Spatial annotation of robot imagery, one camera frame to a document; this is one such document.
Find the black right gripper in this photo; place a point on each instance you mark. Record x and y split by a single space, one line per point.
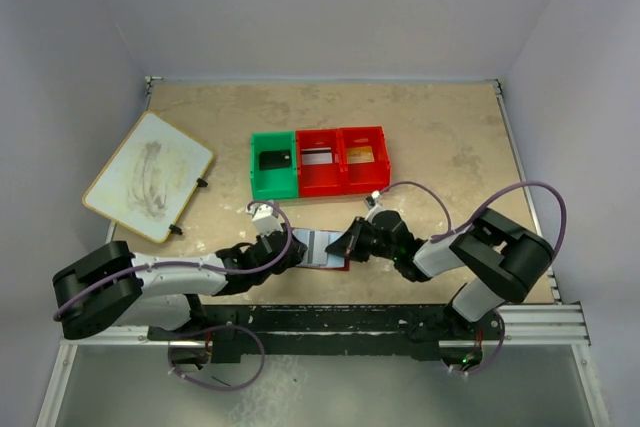
348 243

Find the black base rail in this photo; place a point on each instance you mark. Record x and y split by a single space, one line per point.
421 332

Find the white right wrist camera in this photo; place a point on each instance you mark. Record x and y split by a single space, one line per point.
373 203

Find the yellow-framed whiteboard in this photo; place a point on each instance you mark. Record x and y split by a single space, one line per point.
149 180

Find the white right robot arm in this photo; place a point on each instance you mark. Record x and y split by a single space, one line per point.
506 258

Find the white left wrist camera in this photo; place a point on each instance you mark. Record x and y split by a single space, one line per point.
264 218

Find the green plastic bin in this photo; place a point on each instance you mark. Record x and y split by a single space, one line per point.
279 183

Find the white card with black stripe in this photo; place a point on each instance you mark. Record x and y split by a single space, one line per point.
317 156

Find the orange card in red bin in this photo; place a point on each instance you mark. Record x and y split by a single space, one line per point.
360 154

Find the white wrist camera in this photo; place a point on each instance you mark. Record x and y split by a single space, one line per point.
373 203
264 218

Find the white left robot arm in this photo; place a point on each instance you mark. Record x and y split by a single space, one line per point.
115 286

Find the red plastic bin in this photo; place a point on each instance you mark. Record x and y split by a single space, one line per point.
319 180
362 178

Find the outer red plastic bin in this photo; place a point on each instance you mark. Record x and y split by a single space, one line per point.
362 178

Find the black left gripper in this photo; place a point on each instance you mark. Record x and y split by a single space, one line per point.
295 256

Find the aluminium table frame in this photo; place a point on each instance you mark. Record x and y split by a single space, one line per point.
541 374

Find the middle red plastic bin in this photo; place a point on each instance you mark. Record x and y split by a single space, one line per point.
319 180

